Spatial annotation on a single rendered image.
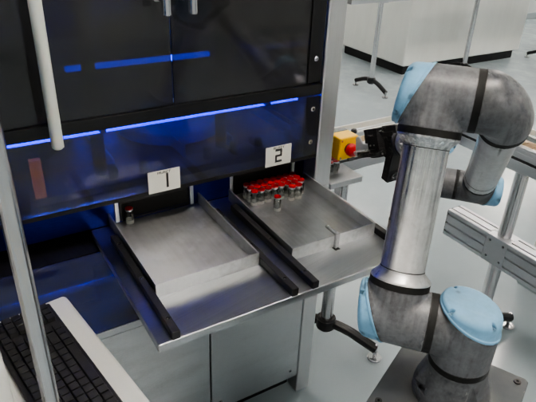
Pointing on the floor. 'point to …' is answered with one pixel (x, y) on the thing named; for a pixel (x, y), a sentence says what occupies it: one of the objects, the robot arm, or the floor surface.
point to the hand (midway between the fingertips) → (358, 154)
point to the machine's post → (321, 161)
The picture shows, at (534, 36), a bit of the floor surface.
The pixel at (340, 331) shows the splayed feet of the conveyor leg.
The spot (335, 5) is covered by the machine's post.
